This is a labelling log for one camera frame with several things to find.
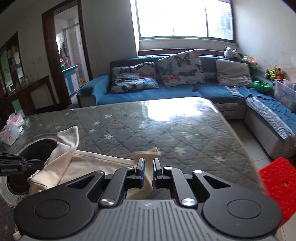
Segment orange green plush toy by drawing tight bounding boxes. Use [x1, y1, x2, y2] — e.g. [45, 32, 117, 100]
[241, 55, 257, 67]

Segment green bowl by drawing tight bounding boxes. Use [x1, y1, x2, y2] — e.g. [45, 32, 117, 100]
[253, 81, 271, 93]

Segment dark wooden cabinet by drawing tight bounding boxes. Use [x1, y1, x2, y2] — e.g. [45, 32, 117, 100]
[1, 33, 57, 127]

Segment pink tissue pack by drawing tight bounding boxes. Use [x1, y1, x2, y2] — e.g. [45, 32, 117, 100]
[1, 112, 25, 146]

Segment red plastic stool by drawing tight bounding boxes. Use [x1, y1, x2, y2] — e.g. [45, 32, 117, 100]
[257, 157, 296, 226]

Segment blue children's cabinet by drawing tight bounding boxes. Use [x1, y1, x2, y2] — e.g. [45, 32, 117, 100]
[62, 65, 81, 95]

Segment blue corner sofa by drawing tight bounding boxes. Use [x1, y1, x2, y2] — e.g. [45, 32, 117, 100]
[77, 54, 295, 159]

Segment clear plastic storage box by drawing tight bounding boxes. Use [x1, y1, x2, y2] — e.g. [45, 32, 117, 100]
[274, 79, 296, 112]

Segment lying butterfly pillow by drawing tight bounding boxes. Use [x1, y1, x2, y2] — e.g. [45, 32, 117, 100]
[110, 62, 159, 93]

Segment cream beige garment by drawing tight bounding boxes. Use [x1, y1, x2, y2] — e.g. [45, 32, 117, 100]
[28, 126, 161, 199]

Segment green and brown plush toys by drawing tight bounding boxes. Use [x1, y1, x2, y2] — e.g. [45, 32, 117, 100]
[264, 67, 285, 81]

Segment dark wooden door frame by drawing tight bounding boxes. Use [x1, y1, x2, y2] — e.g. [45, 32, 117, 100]
[42, 0, 93, 110]

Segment upright butterfly pillow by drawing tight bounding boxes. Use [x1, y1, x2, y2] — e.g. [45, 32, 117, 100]
[156, 50, 205, 87]

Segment white plush toy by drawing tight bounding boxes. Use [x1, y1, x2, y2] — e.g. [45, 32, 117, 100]
[223, 47, 242, 60]

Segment plain grey cushion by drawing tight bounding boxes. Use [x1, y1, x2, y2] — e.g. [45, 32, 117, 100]
[215, 59, 253, 87]

